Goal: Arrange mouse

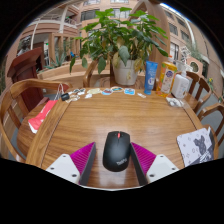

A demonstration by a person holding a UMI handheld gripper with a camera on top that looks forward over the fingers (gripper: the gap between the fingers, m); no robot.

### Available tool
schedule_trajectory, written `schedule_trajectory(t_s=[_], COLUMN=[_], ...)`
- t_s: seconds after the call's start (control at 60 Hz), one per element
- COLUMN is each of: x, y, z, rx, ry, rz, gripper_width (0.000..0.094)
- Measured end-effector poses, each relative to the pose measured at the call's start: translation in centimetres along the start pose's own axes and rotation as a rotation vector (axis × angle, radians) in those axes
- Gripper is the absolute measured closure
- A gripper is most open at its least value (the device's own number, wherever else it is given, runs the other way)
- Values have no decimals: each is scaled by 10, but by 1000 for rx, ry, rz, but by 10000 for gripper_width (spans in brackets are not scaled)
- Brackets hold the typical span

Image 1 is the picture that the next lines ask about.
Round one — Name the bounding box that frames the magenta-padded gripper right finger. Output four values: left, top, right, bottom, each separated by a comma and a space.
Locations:
129, 142, 180, 186

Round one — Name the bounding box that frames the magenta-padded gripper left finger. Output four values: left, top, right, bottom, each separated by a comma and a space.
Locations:
45, 142, 97, 186

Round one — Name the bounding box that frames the black computer mouse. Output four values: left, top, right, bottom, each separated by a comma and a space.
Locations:
102, 130, 132, 173

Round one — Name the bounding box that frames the white grey printed mouse pad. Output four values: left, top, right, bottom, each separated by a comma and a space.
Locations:
176, 126, 215, 168

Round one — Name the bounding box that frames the red paper bag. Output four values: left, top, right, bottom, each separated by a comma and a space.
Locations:
27, 83, 67, 134

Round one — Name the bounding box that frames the clear plastic wrapper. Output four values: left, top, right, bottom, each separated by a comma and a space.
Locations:
165, 96, 185, 108

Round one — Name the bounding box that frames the light blue sticker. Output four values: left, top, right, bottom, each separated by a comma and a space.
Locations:
123, 87, 136, 96

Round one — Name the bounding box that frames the cream sticker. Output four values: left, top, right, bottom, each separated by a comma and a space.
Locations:
87, 87, 102, 95

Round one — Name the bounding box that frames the blue red sticker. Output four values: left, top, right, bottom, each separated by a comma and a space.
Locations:
101, 88, 114, 96

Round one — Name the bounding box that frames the oval blue sticker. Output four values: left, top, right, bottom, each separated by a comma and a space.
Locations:
111, 86, 125, 94

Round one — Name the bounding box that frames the wooden armchair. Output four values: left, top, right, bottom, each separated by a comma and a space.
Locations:
197, 102, 224, 158
0, 78, 73, 164
181, 70, 212, 114
82, 59, 113, 89

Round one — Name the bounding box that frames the white pump bottle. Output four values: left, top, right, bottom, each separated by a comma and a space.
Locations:
170, 63, 194, 100

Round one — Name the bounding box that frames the yellow liquid bottle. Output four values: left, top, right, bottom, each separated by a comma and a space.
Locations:
156, 61, 178, 98

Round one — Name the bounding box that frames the blue squeeze tube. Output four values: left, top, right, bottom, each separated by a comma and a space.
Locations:
143, 60, 159, 96

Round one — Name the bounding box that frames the dark red wooden lectern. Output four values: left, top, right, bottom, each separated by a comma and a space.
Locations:
7, 47, 46, 113

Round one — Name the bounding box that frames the spiky agave plant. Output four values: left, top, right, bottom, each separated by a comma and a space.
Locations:
44, 49, 70, 70

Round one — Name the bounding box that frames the green plant in white pot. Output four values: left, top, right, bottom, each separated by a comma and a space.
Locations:
69, 7, 170, 86

